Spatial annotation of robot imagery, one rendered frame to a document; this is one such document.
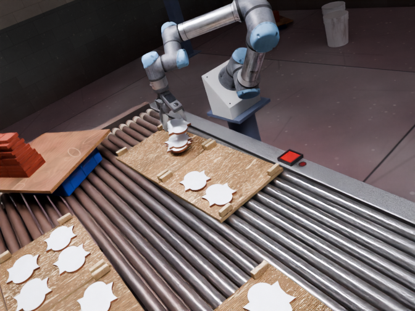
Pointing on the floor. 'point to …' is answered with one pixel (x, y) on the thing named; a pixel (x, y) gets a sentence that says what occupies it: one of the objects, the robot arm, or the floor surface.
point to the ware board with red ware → (281, 20)
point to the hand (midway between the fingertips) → (176, 126)
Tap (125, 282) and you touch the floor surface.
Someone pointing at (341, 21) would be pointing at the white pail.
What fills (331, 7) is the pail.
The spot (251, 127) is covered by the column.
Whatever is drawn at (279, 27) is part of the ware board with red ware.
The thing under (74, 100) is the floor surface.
